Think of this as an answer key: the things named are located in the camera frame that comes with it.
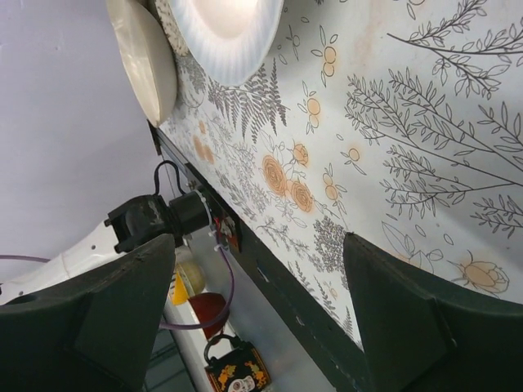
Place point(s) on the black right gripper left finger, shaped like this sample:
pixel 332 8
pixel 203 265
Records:
pixel 94 332

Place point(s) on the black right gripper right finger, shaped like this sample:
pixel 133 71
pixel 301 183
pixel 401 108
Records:
pixel 423 333

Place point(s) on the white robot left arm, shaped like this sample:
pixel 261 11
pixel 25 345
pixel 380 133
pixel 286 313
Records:
pixel 127 227

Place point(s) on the black patterned mug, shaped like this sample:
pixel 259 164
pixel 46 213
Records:
pixel 241 369

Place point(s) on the floral table mat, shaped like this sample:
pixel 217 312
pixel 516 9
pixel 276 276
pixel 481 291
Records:
pixel 400 121

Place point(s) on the cream divided plate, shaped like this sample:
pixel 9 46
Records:
pixel 147 58

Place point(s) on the white round plate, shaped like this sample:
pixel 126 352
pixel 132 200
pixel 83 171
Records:
pixel 229 39

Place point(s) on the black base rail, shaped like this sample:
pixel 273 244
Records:
pixel 304 349

